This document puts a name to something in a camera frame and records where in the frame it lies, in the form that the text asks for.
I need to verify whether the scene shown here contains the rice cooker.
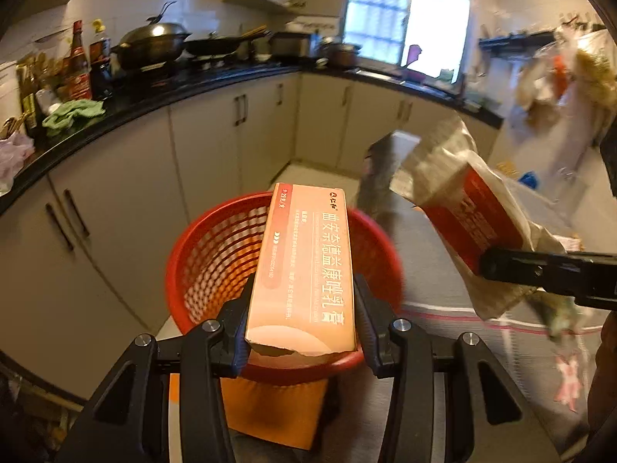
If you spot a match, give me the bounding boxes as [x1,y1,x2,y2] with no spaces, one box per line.
[269,31,320,57]

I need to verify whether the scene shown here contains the steel wok with lid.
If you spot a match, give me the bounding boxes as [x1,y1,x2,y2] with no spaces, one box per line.
[111,1,190,71]

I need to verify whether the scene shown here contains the window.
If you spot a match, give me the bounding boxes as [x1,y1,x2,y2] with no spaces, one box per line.
[342,0,472,84]

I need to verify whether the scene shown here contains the soy sauce bottle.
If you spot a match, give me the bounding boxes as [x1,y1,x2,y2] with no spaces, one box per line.
[66,20,92,100]

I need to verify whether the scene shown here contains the wall shelf rack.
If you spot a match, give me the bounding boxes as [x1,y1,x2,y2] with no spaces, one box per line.
[478,31,554,60]

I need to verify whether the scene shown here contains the red foot cream box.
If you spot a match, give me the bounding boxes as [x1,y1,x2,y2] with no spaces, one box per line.
[389,115,565,320]

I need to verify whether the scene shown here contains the lower kitchen cabinets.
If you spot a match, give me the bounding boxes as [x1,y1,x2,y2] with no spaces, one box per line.
[1,67,502,398]

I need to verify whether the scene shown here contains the grey patterned tablecloth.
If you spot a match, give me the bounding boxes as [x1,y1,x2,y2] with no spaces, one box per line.
[232,132,607,462]

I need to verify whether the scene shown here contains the brown cooking pot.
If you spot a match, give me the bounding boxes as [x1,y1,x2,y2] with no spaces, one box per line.
[320,41,362,69]

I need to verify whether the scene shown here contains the green cloth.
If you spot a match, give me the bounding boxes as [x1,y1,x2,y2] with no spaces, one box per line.
[43,99,106,138]

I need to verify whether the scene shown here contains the blue plastic object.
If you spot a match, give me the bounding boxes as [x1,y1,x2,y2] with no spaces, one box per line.
[518,171,539,190]

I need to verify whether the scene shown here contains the orange stool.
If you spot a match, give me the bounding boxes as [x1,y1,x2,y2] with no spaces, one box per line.
[168,372,330,452]

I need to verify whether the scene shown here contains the red plastic basket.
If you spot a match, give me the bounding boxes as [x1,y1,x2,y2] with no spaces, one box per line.
[165,191,403,386]

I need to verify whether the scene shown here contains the black frying pan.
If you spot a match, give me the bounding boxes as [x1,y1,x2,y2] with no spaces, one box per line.
[184,25,270,57]

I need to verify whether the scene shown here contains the plastic bags on counter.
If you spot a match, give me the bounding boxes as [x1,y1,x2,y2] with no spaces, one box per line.
[0,132,34,196]

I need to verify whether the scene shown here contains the dark sauce bottle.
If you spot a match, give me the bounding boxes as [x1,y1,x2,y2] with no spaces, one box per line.
[89,19,112,101]

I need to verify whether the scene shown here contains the orange medicine box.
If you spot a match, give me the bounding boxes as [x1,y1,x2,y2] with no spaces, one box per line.
[246,183,357,358]

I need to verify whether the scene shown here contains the hanging plastic bags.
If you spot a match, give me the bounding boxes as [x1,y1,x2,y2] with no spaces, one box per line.
[508,25,616,147]

